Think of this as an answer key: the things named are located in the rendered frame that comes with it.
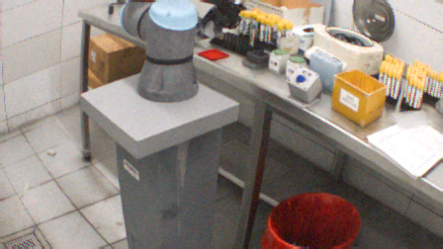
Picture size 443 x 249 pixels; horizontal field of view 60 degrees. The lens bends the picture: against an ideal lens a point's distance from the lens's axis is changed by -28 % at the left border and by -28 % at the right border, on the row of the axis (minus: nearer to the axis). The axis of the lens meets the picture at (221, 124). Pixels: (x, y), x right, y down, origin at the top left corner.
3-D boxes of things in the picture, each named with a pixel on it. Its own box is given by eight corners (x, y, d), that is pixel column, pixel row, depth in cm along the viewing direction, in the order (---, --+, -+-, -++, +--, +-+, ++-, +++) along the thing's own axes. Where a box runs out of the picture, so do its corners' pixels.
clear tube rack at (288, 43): (234, 39, 172) (235, 21, 169) (254, 35, 178) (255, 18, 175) (280, 57, 160) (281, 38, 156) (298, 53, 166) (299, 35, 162)
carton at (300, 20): (230, 25, 186) (233, -8, 179) (279, 18, 205) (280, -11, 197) (281, 44, 171) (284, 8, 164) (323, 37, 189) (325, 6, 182)
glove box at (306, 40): (282, 44, 171) (284, 22, 167) (318, 38, 187) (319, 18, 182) (309, 57, 164) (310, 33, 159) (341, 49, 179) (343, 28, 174)
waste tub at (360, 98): (328, 108, 131) (333, 74, 126) (352, 98, 139) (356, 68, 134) (362, 128, 122) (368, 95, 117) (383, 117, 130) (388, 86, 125)
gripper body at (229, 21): (218, 34, 151) (234, 9, 142) (202, 16, 154) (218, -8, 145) (235, 30, 156) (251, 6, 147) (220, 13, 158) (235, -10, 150)
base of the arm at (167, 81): (153, 108, 113) (155, 66, 109) (128, 84, 124) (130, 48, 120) (211, 94, 121) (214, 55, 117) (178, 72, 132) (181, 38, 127)
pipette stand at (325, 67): (305, 84, 143) (308, 53, 138) (316, 79, 147) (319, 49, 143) (330, 98, 137) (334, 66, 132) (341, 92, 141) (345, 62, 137)
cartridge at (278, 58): (268, 70, 148) (270, 50, 145) (278, 67, 151) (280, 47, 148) (278, 75, 146) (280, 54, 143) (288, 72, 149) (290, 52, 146)
